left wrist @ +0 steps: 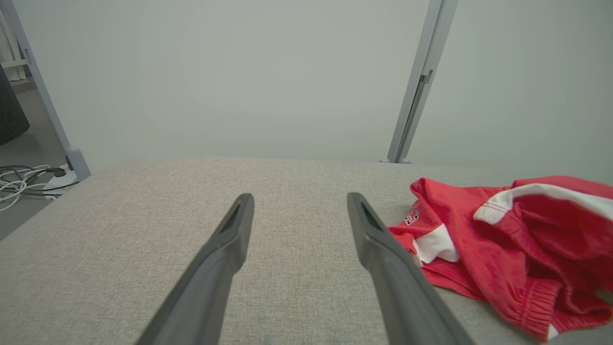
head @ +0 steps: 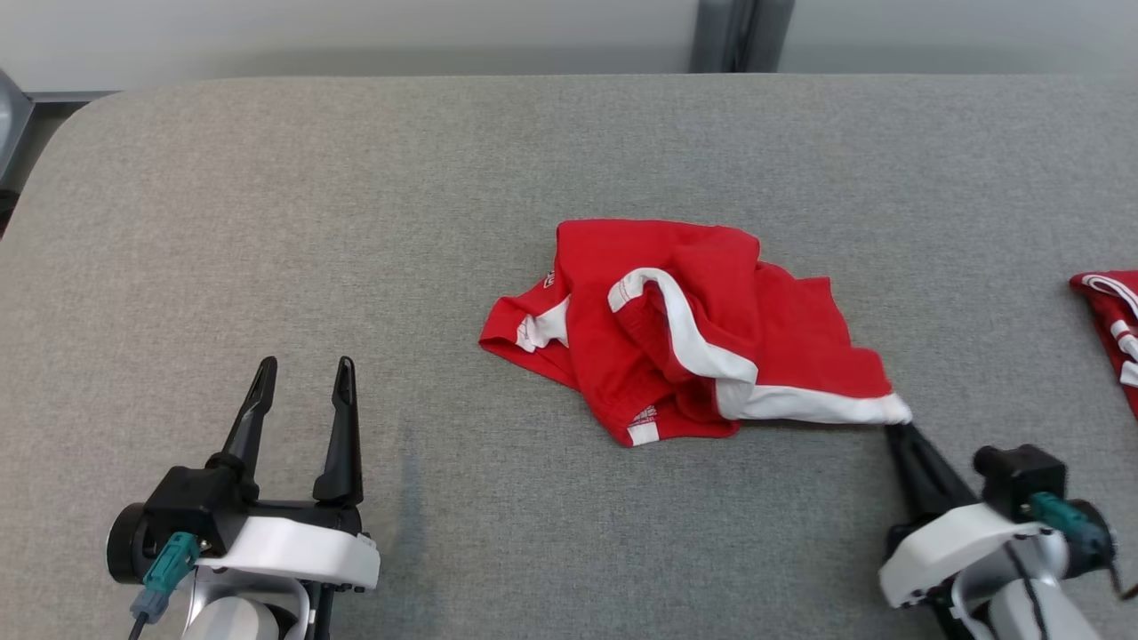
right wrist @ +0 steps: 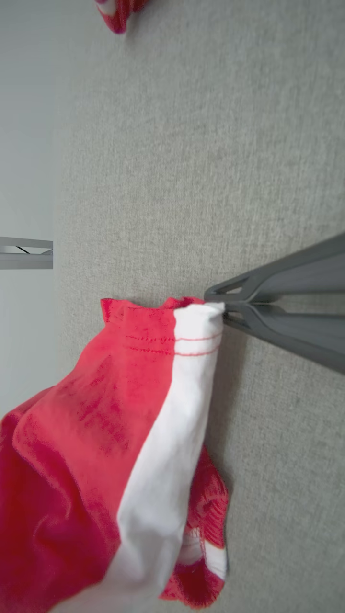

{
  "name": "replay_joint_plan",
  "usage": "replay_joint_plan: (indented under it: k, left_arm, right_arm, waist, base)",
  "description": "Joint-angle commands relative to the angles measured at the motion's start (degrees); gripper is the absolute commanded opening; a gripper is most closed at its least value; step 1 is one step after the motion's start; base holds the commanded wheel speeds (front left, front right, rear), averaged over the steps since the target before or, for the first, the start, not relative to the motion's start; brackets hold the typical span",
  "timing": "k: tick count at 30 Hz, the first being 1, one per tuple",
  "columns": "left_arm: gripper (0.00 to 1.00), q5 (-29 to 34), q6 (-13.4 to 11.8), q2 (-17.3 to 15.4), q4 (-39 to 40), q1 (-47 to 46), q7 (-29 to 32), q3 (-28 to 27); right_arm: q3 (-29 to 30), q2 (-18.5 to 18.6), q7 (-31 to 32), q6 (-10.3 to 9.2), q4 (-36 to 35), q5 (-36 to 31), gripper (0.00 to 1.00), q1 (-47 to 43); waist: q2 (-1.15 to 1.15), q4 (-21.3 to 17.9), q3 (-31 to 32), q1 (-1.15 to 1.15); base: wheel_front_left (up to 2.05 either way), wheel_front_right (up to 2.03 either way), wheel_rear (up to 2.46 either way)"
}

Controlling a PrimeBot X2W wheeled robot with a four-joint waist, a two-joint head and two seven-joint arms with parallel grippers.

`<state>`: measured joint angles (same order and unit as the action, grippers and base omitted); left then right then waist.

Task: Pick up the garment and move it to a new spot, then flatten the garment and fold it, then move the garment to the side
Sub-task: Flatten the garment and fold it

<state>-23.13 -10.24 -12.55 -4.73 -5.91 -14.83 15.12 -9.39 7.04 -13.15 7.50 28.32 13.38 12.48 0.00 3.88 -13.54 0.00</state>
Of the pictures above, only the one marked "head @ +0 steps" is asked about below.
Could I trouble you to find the teal left camera connector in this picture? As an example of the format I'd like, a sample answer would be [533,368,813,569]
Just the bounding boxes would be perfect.
[129,532,203,623]

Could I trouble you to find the teal right camera connector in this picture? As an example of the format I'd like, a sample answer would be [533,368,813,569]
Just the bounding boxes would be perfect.
[1030,492,1112,552]

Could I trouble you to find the red jersey with white sleeves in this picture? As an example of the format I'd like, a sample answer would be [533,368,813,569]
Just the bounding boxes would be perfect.
[1069,269,1138,420]

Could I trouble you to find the red shorts with white trim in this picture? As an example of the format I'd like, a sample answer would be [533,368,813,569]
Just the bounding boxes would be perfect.
[478,218,915,448]

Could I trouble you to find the grey metal post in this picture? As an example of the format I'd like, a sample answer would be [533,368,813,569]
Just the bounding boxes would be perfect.
[689,0,797,75]

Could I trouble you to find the teal camera connector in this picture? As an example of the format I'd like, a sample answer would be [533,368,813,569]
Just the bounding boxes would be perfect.
[129,532,203,623]
[1030,492,1112,552]

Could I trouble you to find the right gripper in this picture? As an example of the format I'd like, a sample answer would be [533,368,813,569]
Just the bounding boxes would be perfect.
[878,423,1052,610]

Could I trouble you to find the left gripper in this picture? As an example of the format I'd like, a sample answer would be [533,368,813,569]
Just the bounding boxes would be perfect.
[201,356,382,593]

